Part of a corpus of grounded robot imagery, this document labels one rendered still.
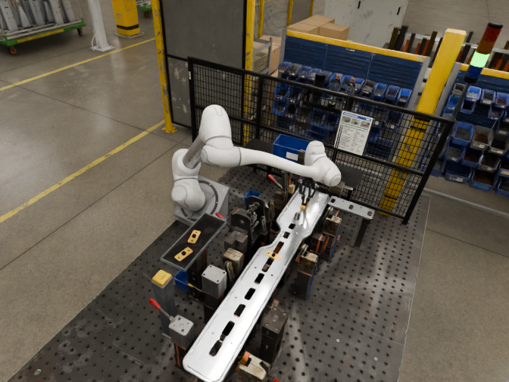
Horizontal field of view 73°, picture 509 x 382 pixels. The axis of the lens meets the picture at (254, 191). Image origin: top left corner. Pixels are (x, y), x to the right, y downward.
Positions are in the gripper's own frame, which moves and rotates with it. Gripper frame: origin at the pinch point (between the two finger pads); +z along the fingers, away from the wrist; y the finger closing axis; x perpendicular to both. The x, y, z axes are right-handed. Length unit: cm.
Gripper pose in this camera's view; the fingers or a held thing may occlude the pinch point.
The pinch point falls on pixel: (305, 200)
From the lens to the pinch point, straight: 217.5
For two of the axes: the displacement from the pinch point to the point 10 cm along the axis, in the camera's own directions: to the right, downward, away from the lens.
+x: 4.6, -5.4, 7.1
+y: 8.9, 3.3, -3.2
